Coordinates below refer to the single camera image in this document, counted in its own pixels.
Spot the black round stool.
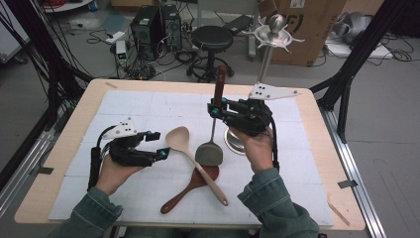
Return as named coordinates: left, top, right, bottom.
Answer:
left=186, top=25, right=236, bottom=84

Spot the white round table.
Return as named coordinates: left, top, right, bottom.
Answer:
left=43, top=0, right=95, bottom=14

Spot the black metal frame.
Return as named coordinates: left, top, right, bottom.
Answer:
left=4, top=0, right=93, bottom=130
left=310, top=0, right=420, bottom=144

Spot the white power strip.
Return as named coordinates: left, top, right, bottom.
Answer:
left=105, top=31, right=127, bottom=45

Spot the white box with green light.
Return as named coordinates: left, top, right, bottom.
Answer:
left=115, top=40, right=128, bottom=67

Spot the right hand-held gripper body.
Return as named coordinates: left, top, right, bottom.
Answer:
left=227, top=82, right=301, bottom=137

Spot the grey tape piece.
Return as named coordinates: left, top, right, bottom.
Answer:
left=29, top=166, right=54, bottom=177
left=337, top=178, right=359, bottom=189

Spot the person's right hand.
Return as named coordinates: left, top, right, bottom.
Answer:
left=231, top=128, right=276, bottom=175

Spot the narrow black computer tower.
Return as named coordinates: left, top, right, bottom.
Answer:
left=160, top=3, right=183, bottom=53

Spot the black flat device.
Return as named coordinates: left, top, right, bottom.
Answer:
left=224, top=13, right=254, bottom=36

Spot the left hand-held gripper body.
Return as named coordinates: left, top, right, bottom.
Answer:
left=102, top=117, right=158, bottom=168

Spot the cardboard box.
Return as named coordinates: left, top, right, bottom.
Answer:
left=259, top=0, right=348, bottom=67

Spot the aluminium rail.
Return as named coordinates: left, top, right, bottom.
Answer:
left=0, top=130, right=55, bottom=216
left=319, top=107, right=387, bottom=238

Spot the brown wooden spoon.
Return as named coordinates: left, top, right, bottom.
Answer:
left=159, top=164, right=221, bottom=215

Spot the grey rounded device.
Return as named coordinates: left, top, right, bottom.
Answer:
left=331, top=11, right=372, bottom=44

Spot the metal spatula with wooden handle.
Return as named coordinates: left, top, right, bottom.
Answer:
left=195, top=63, right=228, bottom=168

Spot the person's left hand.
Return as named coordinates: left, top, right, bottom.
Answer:
left=96, top=157, right=145, bottom=196

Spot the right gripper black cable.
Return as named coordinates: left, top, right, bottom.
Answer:
left=267, top=113, right=281, bottom=173

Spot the coiled black cable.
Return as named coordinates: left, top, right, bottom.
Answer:
left=173, top=49, right=198, bottom=65

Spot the wide black computer tower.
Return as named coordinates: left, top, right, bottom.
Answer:
left=130, top=5, right=166, bottom=62

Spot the metal utensil stand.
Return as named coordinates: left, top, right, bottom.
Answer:
left=224, top=13, right=305, bottom=157

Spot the beige ladle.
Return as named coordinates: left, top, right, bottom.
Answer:
left=164, top=126, right=230, bottom=207

